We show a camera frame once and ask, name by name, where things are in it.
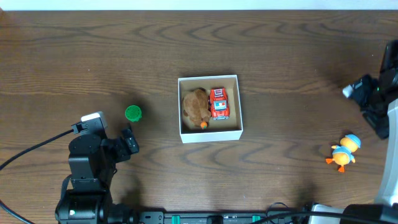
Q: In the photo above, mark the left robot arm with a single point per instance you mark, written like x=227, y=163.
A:
x=86, y=195

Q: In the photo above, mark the brown plush toy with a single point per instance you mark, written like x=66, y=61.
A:
x=196, y=107

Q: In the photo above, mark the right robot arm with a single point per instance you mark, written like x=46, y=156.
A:
x=384, y=208

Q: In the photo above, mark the green ribbed plastic cap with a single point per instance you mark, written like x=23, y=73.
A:
x=133, y=113

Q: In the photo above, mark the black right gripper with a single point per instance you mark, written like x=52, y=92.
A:
x=363, y=92

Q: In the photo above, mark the orange duck toy blue hat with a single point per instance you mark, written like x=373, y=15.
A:
x=342, y=154

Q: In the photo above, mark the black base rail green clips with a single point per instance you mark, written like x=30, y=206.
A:
x=205, y=218

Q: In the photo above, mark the white cardboard box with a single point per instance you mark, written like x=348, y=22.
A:
x=216, y=130

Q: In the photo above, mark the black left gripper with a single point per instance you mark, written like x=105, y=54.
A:
x=130, y=140

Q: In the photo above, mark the red toy fire truck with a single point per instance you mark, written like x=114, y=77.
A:
x=218, y=102

